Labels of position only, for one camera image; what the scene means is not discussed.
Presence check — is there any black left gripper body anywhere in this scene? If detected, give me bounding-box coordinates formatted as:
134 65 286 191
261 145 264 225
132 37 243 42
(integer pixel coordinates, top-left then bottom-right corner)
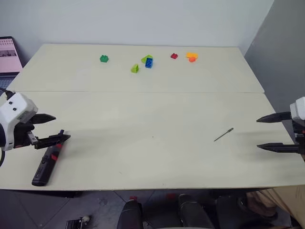
13 114 40 150

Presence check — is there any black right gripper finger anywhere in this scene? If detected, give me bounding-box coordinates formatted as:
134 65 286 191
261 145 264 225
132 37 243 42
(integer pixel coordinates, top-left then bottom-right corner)
256 111 293 124
256 142 300 154

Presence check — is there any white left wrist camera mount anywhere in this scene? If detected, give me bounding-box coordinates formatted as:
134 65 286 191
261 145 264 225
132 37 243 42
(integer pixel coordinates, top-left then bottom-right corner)
0 92 39 152

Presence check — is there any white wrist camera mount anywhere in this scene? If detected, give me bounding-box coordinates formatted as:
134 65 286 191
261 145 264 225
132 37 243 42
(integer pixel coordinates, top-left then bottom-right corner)
0 92 39 152
289 96 305 121

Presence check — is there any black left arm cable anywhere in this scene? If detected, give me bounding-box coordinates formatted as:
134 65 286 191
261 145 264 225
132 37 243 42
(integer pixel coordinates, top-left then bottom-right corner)
0 87 13 168

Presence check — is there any black shoe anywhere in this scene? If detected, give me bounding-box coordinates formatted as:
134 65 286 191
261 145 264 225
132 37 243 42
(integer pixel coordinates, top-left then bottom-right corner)
237 196 279 221

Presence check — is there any small black wheeled floor device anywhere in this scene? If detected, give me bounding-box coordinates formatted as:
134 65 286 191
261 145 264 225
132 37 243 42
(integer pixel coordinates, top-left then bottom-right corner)
65 215 92 229

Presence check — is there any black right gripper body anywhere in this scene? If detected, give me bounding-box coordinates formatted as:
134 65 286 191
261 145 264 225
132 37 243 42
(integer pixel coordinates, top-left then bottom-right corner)
291 118 305 155

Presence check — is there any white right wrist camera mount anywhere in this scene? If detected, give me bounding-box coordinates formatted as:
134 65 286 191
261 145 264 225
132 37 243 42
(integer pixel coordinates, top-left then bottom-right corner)
289 96 305 121

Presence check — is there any person's khaki trouser leg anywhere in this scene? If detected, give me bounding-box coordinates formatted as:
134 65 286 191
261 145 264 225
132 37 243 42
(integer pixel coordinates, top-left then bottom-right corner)
246 186 305 229

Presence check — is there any black red handled tool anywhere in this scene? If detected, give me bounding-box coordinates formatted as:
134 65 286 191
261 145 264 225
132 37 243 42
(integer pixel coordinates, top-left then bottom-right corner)
31 129 67 187

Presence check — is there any open laptop with pink screen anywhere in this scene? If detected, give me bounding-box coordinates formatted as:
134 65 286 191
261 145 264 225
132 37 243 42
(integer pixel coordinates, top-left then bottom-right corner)
0 36 24 90

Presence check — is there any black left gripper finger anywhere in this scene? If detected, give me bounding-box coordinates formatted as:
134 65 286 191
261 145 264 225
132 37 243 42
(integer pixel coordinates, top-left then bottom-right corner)
34 133 71 150
32 114 57 125

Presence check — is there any thin metal screwdriver bit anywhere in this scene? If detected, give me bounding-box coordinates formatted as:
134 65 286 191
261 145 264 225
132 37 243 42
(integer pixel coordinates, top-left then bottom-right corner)
213 127 234 142

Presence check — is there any dark rounded shape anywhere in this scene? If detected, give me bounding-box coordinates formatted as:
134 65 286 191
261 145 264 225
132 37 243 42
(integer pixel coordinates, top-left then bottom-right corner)
116 198 144 229
177 193 215 229

